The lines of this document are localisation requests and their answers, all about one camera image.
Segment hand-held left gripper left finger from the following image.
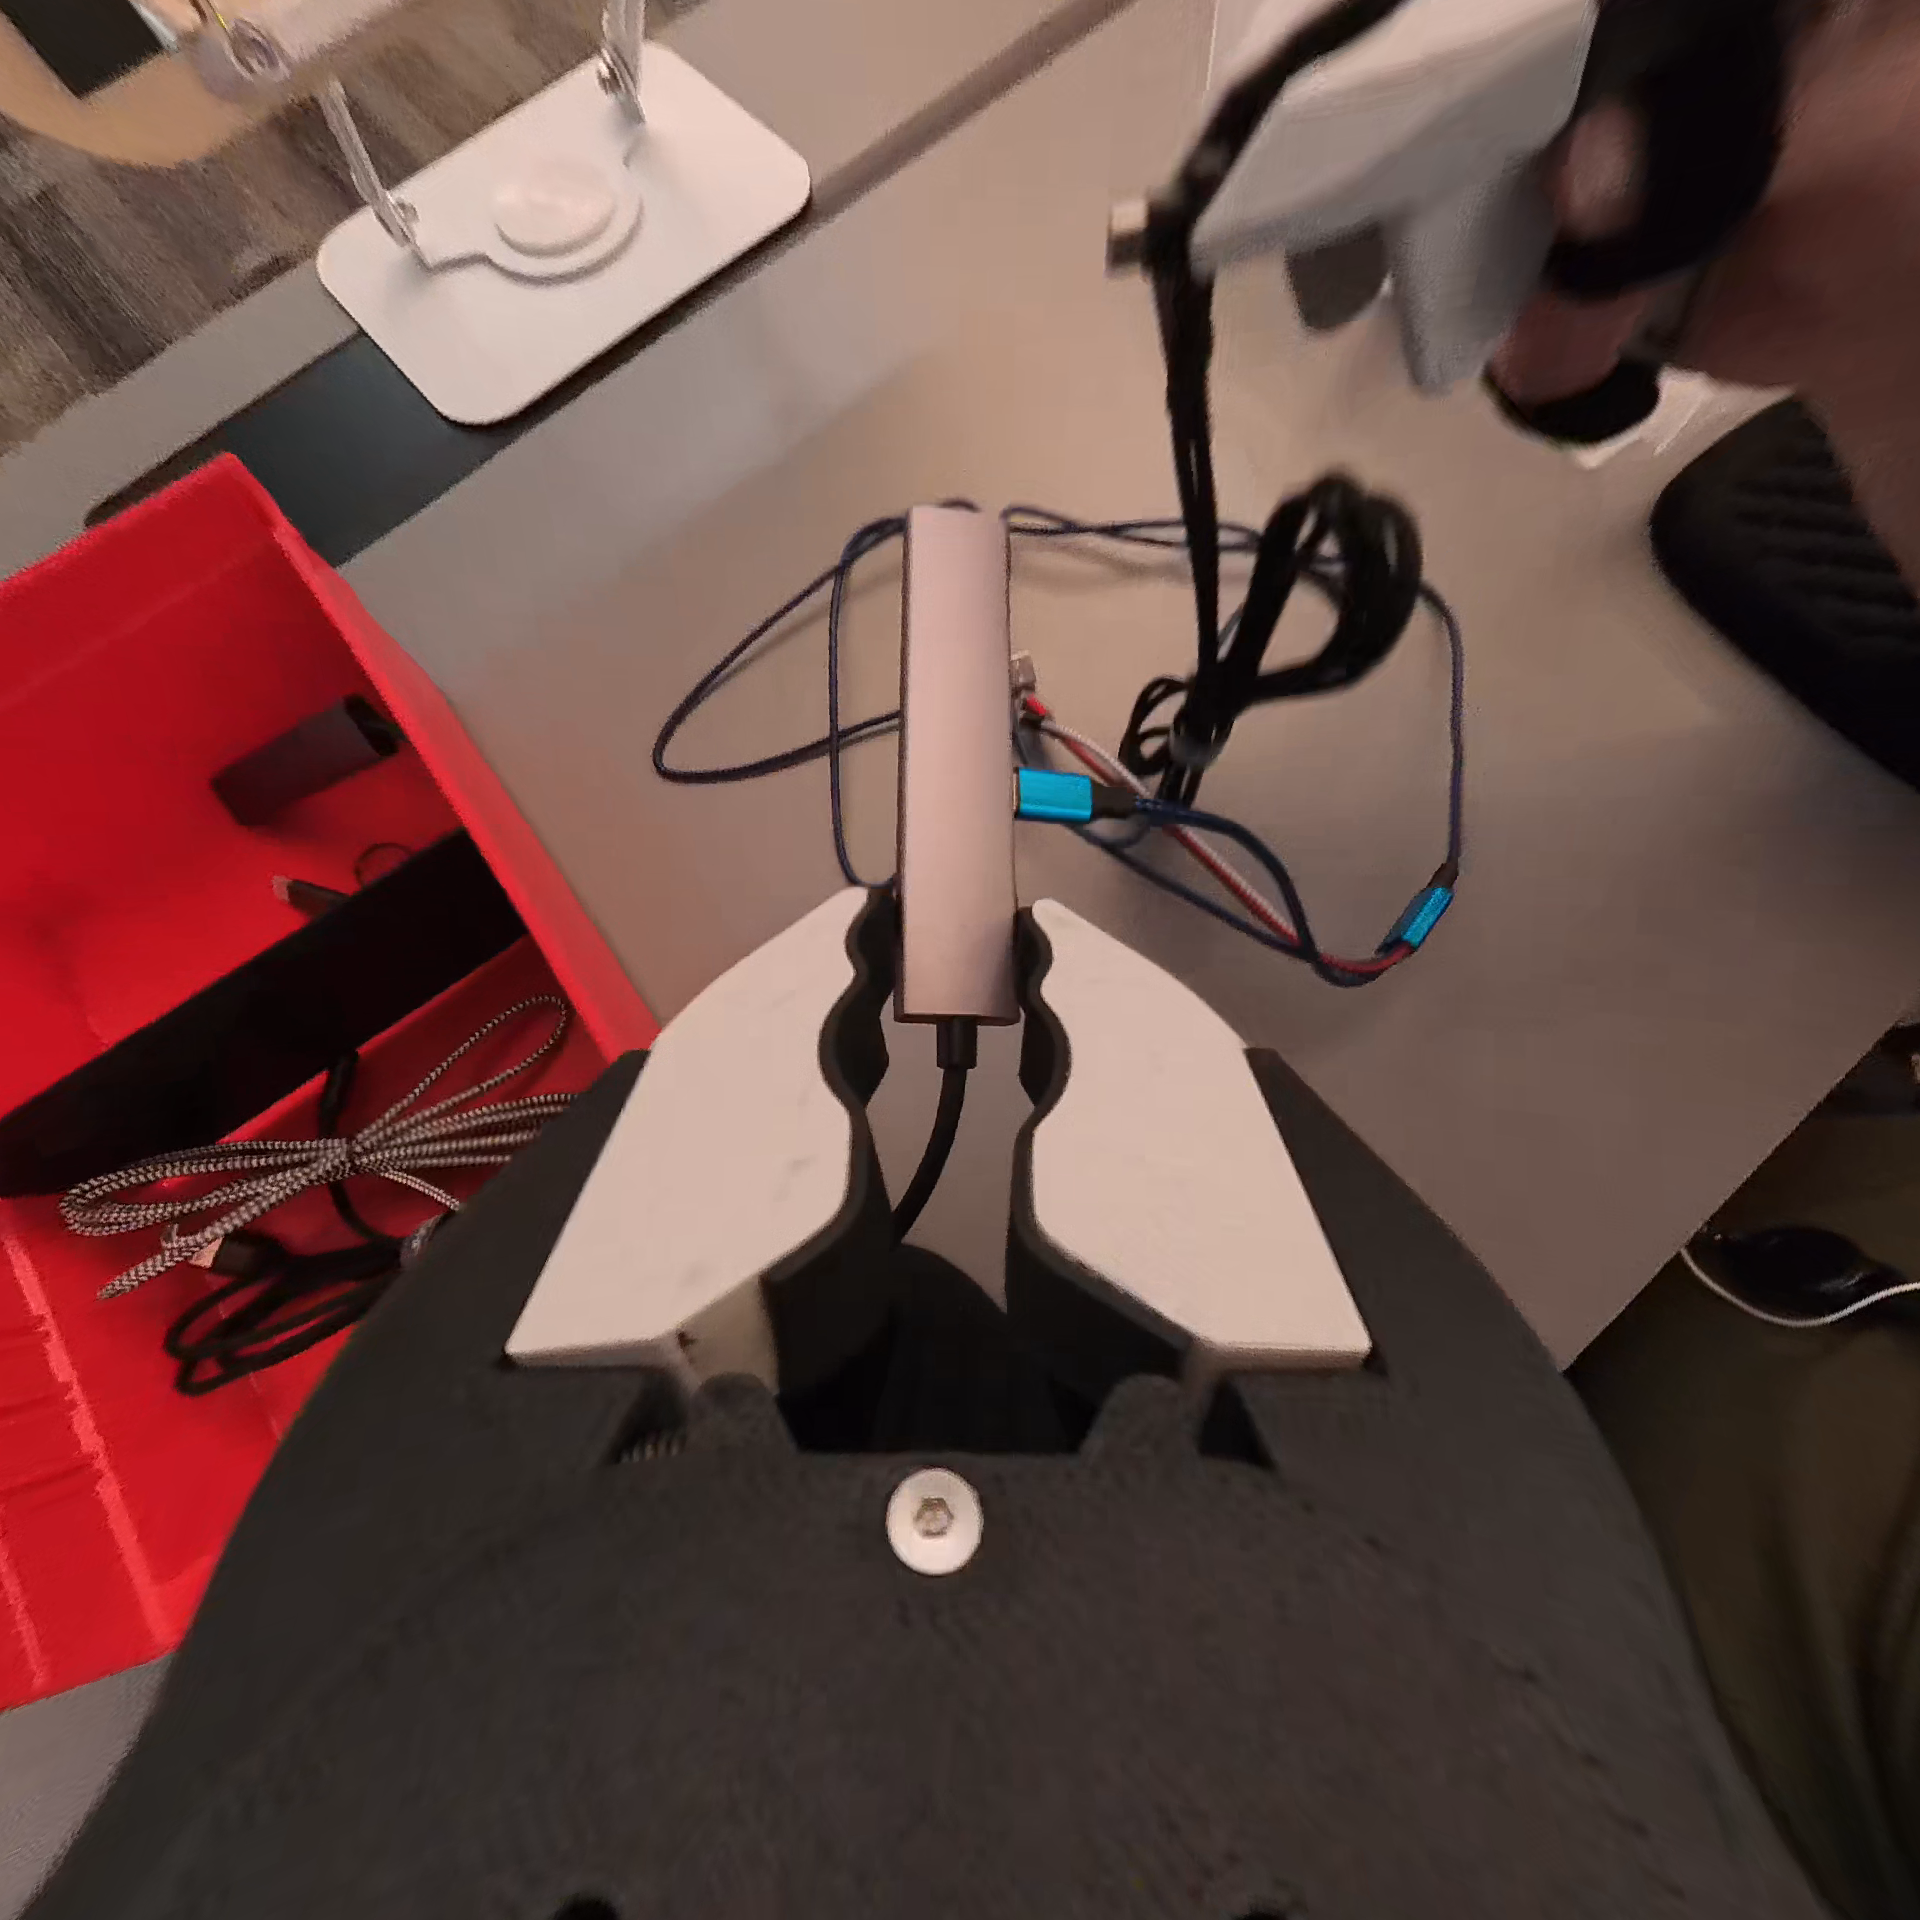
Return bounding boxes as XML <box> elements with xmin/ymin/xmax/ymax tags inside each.
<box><xmin>504</xmin><ymin>885</ymin><xmax>905</xmax><ymax>1378</ymax></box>

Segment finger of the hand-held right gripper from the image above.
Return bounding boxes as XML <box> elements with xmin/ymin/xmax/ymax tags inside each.
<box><xmin>1174</xmin><ymin>0</ymin><xmax>1597</xmax><ymax>273</ymax></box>

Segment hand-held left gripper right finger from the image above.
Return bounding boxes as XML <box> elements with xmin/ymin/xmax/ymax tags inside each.
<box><xmin>1010</xmin><ymin>896</ymin><xmax>1375</xmax><ymax>1390</ymax></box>

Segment black usb-c cable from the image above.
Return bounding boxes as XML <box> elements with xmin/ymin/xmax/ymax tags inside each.
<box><xmin>1106</xmin><ymin>195</ymin><xmax>1427</xmax><ymax>818</ymax></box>

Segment blue braided cable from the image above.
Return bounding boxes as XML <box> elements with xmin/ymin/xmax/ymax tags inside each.
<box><xmin>1081</xmin><ymin>801</ymin><xmax>1464</xmax><ymax>988</ymax></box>
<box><xmin>650</xmin><ymin>506</ymin><xmax>1469</xmax><ymax>903</ymax></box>

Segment grey white braided cable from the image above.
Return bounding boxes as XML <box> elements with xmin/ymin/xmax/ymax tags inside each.
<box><xmin>55</xmin><ymin>992</ymin><xmax>585</xmax><ymax>1303</ymax></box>

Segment grey usb hub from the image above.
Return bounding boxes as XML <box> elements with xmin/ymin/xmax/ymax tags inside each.
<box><xmin>894</xmin><ymin>504</ymin><xmax>1025</xmax><ymax>1029</ymax></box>

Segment red plastic bin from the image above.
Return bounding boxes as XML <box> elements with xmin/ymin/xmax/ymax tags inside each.
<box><xmin>0</xmin><ymin>450</ymin><xmax>664</xmax><ymax>1713</ymax></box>

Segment person's right hand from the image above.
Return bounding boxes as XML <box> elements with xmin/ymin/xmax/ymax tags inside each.
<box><xmin>1498</xmin><ymin>0</ymin><xmax>1920</xmax><ymax>409</ymax></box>

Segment black bin divider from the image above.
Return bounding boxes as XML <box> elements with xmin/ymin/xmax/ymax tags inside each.
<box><xmin>0</xmin><ymin>829</ymin><xmax>528</xmax><ymax>1198</ymax></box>

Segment small dark grey hub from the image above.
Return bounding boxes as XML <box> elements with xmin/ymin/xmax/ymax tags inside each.
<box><xmin>210</xmin><ymin>694</ymin><xmax>409</xmax><ymax>825</ymax></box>

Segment small black object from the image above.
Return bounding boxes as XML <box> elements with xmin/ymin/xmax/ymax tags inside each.
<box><xmin>1715</xmin><ymin>1222</ymin><xmax>1915</xmax><ymax>1310</ymax></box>

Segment white tablet stand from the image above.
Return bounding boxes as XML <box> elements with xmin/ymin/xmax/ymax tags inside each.
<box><xmin>126</xmin><ymin>0</ymin><xmax>814</xmax><ymax>432</ymax></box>

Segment thin white cable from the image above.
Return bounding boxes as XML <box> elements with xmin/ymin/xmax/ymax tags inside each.
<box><xmin>1676</xmin><ymin>1235</ymin><xmax>1920</xmax><ymax>1334</ymax></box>

